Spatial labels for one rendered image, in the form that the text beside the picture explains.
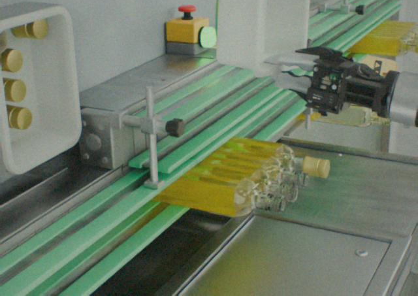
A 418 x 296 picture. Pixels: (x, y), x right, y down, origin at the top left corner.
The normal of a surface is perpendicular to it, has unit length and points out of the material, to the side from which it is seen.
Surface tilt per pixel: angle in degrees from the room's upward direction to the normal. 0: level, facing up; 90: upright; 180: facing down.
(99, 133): 90
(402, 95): 89
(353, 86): 90
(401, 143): 90
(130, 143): 0
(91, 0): 0
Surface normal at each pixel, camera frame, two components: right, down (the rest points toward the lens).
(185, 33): -0.45, 0.33
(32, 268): -0.02, -0.93
